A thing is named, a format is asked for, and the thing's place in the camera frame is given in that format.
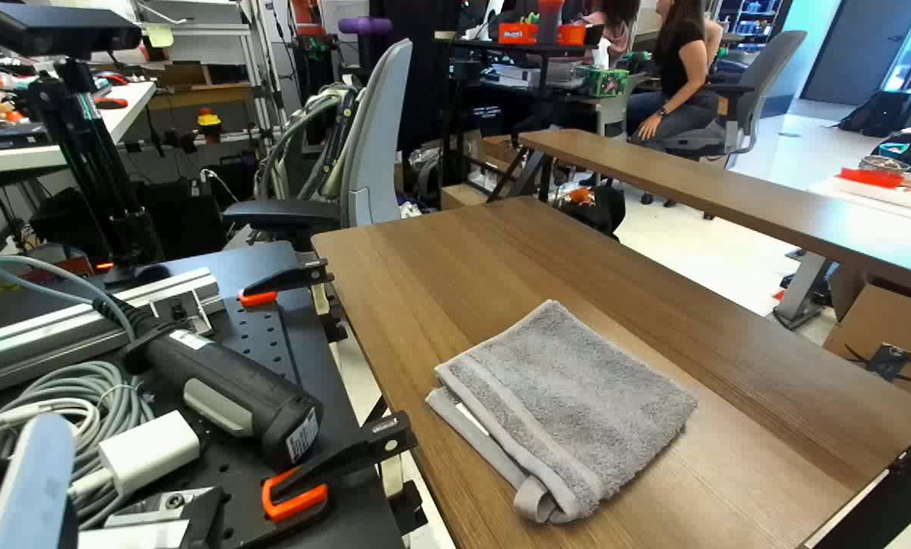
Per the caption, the orange flat tray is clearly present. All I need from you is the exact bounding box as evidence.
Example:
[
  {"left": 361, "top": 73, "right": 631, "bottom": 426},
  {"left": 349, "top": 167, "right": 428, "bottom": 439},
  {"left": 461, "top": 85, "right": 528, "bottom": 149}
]
[{"left": 838, "top": 167, "right": 905, "bottom": 189}]

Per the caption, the black bag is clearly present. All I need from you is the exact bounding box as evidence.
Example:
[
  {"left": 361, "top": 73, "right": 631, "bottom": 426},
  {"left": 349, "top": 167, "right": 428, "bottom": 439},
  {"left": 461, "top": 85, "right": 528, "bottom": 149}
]
[{"left": 553, "top": 183, "right": 627, "bottom": 239}]

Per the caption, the silver metal bracket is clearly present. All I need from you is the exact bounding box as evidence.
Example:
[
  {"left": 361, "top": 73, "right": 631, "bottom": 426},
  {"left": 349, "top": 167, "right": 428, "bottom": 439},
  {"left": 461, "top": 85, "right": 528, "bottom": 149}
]
[{"left": 80, "top": 486, "right": 225, "bottom": 549}]

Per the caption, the green tissue box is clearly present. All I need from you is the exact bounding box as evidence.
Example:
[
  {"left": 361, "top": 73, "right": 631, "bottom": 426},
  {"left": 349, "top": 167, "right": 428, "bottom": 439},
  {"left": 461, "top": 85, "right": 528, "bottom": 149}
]
[{"left": 576, "top": 65, "right": 630, "bottom": 98}]

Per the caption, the grey office chair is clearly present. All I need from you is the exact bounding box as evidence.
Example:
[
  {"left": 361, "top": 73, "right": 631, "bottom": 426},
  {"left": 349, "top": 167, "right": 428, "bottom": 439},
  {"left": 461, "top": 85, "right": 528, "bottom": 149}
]
[
  {"left": 223, "top": 38, "right": 415, "bottom": 249},
  {"left": 640, "top": 30, "right": 808, "bottom": 208}
]

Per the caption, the black handheld enabling switch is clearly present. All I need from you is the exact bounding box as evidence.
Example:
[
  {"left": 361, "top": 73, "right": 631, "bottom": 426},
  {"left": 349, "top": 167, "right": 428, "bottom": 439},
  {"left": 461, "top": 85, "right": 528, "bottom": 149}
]
[{"left": 118, "top": 319, "right": 325, "bottom": 470}]

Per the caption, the long wooden table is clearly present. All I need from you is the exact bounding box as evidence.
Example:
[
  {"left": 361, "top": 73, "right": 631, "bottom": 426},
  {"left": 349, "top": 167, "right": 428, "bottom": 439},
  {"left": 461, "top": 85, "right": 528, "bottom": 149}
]
[{"left": 489, "top": 128, "right": 911, "bottom": 331}]

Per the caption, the camera on tripod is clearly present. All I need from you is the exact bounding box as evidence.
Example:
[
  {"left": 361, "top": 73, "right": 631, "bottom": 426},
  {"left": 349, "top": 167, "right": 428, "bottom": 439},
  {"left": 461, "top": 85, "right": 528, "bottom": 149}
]
[{"left": 0, "top": 2, "right": 168, "bottom": 277}]

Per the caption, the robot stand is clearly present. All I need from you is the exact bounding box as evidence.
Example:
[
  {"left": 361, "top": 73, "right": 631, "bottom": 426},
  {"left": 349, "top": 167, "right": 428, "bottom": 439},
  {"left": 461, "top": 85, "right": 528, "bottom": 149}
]
[{"left": 0, "top": 242, "right": 428, "bottom": 549}]

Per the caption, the black desk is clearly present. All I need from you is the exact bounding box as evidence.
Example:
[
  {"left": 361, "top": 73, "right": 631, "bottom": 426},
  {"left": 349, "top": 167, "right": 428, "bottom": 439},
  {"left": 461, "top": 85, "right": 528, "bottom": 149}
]
[{"left": 434, "top": 32, "right": 633, "bottom": 208}]

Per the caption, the coil of grey cable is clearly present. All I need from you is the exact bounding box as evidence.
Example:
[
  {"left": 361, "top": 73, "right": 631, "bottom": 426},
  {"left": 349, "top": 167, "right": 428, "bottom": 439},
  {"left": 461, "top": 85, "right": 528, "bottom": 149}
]
[{"left": 0, "top": 361, "right": 156, "bottom": 528}]

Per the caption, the black clamp with orange handle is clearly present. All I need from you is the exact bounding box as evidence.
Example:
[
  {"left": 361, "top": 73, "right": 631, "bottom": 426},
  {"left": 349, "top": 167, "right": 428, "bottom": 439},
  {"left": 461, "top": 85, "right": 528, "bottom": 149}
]
[
  {"left": 238, "top": 258, "right": 335, "bottom": 309},
  {"left": 261, "top": 412, "right": 418, "bottom": 525}
]

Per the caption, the white power adapter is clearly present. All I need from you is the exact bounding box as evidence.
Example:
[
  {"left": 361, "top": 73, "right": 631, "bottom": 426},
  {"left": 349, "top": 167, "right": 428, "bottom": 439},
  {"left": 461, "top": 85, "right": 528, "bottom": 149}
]
[{"left": 98, "top": 410, "right": 202, "bottom": 497}]

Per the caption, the white workbench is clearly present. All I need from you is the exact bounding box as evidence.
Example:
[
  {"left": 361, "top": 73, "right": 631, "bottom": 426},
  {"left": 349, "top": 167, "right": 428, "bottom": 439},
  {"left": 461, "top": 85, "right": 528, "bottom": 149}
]
[{"left": 0, "top": 80, "right": 158, "bottom": 260}]

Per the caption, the black backpack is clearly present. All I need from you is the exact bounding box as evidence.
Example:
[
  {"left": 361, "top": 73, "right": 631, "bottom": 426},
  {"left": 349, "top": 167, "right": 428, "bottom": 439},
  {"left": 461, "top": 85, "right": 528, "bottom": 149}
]
[{"left": 836, "top": 89, "right": 911, "bottom": 139}]

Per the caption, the white metal shelf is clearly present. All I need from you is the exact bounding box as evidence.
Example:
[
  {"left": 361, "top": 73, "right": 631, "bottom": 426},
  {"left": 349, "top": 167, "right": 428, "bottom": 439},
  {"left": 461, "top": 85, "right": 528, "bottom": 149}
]
[{"left": 131, "top": 0, "right": 282, "bottom": 147}]

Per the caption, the aluminium profile rail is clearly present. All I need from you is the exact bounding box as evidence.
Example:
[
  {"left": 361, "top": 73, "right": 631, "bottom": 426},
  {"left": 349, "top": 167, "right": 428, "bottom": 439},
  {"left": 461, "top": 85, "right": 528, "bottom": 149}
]
[{"left": 0, "top": 267, "right": 224, "bottom": 399}]

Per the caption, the person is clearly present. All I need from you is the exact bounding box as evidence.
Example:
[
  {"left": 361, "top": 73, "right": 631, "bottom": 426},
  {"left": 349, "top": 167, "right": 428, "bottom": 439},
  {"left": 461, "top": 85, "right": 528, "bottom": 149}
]
[
  {"left": 579, "top": 0, "right": 640, "bottom": 69},
  {"left": 626, "top": 0, "right": 724, "bottom": 147}
]

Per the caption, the grey flat device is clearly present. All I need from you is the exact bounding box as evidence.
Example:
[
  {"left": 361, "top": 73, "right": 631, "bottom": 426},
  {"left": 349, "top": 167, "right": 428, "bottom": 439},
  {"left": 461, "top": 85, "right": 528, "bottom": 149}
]
[{"left": 0, "top": 414, "right": 80, "bottom": 549}]

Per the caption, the yellow red emergency stop button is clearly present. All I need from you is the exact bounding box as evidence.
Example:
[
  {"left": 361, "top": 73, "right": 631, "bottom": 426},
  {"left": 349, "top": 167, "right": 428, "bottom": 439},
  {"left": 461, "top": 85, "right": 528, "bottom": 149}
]
[{"left": 196, "top": 107, "right": 224, "bottom": 143}]

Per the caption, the purple roller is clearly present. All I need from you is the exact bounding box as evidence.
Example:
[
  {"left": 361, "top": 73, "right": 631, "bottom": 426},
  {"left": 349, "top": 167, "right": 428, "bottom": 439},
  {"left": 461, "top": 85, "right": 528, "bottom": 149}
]
[{"left": 338, "top": 16, "right": 393, "bottom": 36}]

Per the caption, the grey folded towel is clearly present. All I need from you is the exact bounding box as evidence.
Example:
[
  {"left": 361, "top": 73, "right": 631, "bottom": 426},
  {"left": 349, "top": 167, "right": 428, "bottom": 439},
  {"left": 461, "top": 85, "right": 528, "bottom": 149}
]
[{"left": 425, "top": 300, "right": 698, "bottom": 525}]

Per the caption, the cardboard box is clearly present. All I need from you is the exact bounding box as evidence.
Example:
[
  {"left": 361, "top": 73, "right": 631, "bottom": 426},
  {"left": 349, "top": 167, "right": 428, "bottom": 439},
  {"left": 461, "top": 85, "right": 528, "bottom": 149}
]
[{"left": 823, "top": 265, "right": 911, "bottom": 406}]

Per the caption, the light blue cable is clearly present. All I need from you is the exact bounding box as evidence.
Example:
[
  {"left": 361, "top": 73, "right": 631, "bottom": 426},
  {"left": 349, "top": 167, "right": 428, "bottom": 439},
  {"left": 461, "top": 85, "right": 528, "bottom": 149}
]
[{"left": 0, "top": 255, "right": 136, "bottom": 344}]

